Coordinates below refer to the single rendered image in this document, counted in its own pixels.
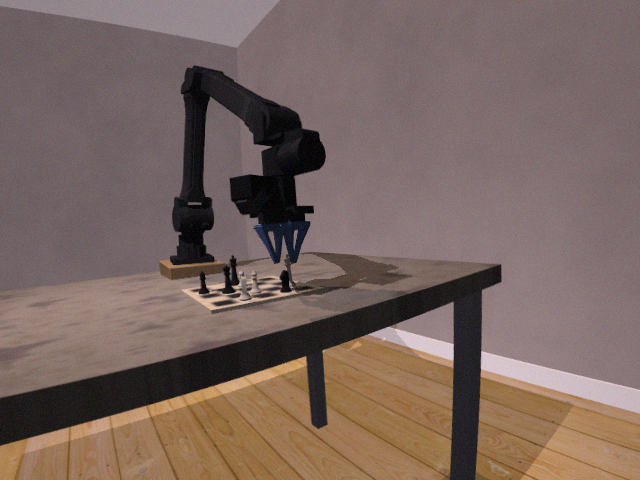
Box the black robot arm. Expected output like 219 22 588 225
170 65 326 265

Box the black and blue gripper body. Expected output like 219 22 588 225
250 177 314 224

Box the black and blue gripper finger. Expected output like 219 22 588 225
281 221 310 264
254 223 283 264

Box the black and cream chessboard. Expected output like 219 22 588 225
181 276 326 314

